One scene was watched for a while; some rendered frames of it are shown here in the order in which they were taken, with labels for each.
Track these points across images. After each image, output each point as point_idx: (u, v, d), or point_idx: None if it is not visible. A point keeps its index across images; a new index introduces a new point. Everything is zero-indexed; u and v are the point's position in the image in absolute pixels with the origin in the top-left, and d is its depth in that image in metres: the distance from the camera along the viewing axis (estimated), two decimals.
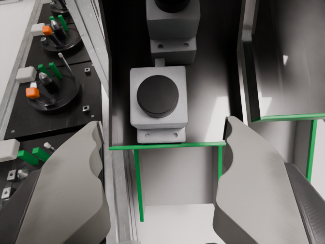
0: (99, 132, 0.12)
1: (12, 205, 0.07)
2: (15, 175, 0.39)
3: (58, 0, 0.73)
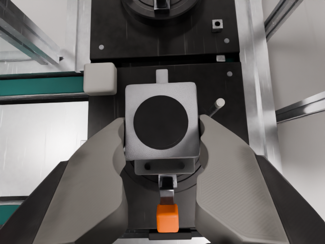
0: None
1: (39, 191, 0.08)
2: None
3: None
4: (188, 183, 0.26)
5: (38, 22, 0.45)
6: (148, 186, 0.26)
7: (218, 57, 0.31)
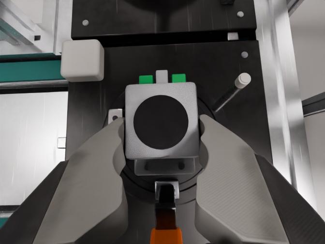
0: None
1: (39, 191, 0.08)
2: None
3: None
4: (194, 192, 0.20)
5: (18, 3, 0.39)
6: (142, 196, 0.20)
7: (229, 35, 0.25)
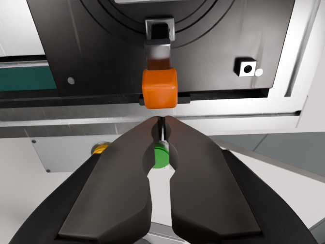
0: (159, 128, 0.12)
1: (72, 180, 0.08)
2: None
3: None
4: (192, 33, 0.17)
5: None
6: (131, 39, 0.17)
7: None
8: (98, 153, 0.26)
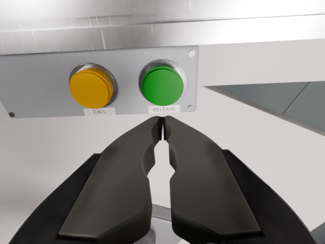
0: (159, 128, 0.12)
1: (72, 180, 0.08)
2: None
3: None
4: None
5: None
6: None
7: None
8: (78, 77, 0.18)
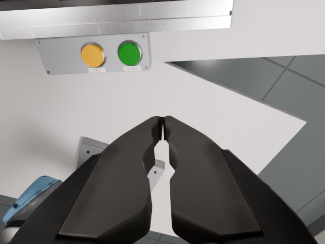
0: (159, 128, 0.12)
1: (72, 180, 0.08)
2: None
3: None
4: None
5: None
6: None
7: None
8: (86, 49, 0.35)
